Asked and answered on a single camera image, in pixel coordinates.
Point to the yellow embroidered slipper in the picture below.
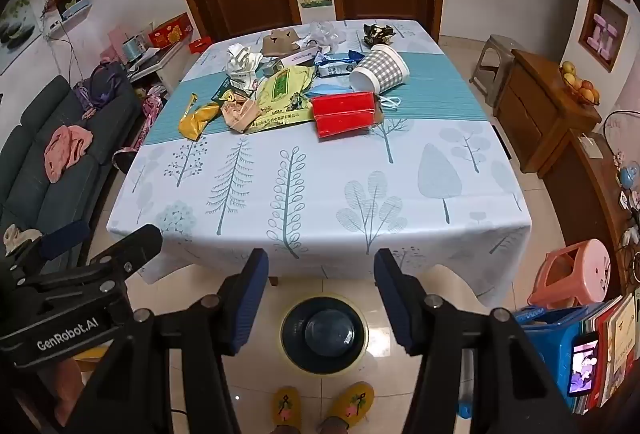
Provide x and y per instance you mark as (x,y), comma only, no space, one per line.
(286,406)
(352,401)

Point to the table with tree-print cloth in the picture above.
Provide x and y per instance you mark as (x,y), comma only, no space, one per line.
(310,174)

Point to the pink plastic stool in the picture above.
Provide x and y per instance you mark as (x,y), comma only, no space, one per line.
(585,264)

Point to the white wall shelf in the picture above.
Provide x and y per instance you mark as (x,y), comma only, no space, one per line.
(65,12)

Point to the beige cloth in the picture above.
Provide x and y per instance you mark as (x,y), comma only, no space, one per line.
(20,238)

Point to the white plastic bag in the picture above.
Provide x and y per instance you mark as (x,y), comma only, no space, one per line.
(322,34)

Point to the grey checkered paper cup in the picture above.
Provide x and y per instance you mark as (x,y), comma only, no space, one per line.
(382,67)

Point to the green stone wall picture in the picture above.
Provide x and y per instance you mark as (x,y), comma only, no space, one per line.
(15,32)

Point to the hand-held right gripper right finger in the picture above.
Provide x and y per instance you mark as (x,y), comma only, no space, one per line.
(395,304)

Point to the electric fan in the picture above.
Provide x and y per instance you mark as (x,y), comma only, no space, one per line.
(622,134)

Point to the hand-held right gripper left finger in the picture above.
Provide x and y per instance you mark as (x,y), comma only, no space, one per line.
(247,304)

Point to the red gift box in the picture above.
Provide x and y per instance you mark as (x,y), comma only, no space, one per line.
(170,30)

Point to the wooden cabinet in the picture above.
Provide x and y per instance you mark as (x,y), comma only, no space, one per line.
(535,114)

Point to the stack of books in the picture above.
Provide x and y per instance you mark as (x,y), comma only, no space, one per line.
(617,339)

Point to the purple bag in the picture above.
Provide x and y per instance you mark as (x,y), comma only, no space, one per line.
(102,84)

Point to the fruit bowl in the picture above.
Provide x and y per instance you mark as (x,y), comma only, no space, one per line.
(580,87)

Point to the pink orange wrapper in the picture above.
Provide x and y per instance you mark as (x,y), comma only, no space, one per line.
(240,114)

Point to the person's left leg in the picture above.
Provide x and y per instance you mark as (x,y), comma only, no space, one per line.
(288,429)

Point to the person's leg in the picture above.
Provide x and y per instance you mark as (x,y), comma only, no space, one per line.
(288,429)
(332,426)

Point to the blue white milk pouch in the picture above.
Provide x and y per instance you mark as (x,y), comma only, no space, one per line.
(340,64)

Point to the pink cloth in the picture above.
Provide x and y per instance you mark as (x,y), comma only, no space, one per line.
(65,152)

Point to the smartphone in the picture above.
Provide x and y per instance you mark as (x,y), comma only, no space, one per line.
(583,364)

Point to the blue plastic stool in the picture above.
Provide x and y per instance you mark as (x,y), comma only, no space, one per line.
(547,344)

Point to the light blue pot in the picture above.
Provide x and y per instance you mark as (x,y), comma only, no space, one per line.
(133,49)

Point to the black gold wrapper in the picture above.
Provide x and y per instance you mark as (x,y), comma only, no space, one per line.
(377,34)

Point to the red paper bag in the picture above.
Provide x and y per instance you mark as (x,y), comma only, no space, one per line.
(200,44)

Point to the blue face mask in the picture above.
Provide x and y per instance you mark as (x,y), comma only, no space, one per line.
(327,89)

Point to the light blue teapot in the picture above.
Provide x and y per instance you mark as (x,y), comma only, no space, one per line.
(628,177)

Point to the wooden sideboard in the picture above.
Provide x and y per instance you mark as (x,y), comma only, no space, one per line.
(580,194)

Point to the person's right leg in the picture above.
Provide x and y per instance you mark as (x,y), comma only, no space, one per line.
(332,426)

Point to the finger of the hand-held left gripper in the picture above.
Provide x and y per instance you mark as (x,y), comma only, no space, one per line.
(65,236)
(135,246)

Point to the white paper carton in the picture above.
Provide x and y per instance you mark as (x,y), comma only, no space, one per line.
(295,58)

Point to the dark green packet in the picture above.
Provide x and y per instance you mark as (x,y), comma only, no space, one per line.
(220,90)

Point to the white paper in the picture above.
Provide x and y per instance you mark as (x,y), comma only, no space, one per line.
(242,62)

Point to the red cardboard box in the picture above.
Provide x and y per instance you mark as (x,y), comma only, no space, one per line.
(342,112)

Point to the green yellow plastic bag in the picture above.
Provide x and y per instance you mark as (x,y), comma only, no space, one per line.
(282,94)

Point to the grey plastic stool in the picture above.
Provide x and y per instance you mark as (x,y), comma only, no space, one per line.
(492,59)

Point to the brown paper bag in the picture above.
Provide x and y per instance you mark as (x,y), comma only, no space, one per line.
(280,42)

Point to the white side table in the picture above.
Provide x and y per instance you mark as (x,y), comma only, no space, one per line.
(160,62)

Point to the yellow snack wrapper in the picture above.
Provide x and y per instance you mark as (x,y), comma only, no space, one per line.
(197,119)

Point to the dark round trash bin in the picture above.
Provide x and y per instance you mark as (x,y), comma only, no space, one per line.
(325,339)

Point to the dark teal sofa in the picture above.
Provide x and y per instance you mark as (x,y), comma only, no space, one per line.
(30,204)

